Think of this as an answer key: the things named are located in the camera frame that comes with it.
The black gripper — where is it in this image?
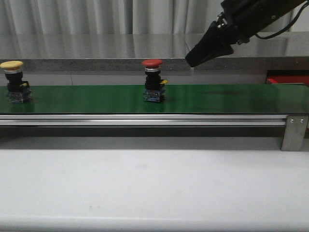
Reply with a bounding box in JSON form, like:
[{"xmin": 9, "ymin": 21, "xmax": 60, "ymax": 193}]
[{"xmin": 185, "ymin": 0, "xmax": 307, "ymax": 67}]

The red mushroom push button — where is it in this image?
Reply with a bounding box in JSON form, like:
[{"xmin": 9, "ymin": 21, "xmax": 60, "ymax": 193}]
[{"xmin": 142, "ymin": 59, "xmax": 167, "ymax": 103}]

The push button switch block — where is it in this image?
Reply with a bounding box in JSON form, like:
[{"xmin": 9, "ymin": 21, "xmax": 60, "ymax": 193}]
[{"xmin": 0, "ymin": 60, "xmax": 32, "ymax": 103}]

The green conveyor belt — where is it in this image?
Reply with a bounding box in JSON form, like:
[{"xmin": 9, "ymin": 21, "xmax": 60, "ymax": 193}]
[{"xmin": 0, "ymin": 84, "xmax": 309, "ymax": 115}]

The red plastic tray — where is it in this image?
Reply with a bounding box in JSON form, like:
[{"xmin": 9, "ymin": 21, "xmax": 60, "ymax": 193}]
[{"xmin": 267, "ymin": 75, "xmax": 309, "ymax": 86}]

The left grey stone slab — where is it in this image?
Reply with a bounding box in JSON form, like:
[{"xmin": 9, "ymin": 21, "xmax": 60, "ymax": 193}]
[{"xmin": 0, "ymin": 34, "xmax": 190, "ymax": 73}]

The grey pleated curtain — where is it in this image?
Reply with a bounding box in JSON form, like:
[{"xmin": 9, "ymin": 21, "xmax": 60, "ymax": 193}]
[{"xmin": 0, "ymin": 0, "xmax": 295, "ymax": 36}]

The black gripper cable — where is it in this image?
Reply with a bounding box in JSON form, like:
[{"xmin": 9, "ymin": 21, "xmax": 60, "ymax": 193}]
[{"xmin": 254, "ymin": 2, "xmax": 308, "ymax": 40}]

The steel conveyor support bracket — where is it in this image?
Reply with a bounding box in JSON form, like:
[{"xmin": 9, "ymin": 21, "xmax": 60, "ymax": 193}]
[{"xmin": 281, "ymin": 115, "xmax": 309, "ymax": 152}]

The aluminium conveyor side rail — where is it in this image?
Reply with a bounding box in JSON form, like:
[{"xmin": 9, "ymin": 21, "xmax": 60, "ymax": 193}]
[{"xmin": 0, "ymin": 114, "xmax": 287, "ymax": 127}]

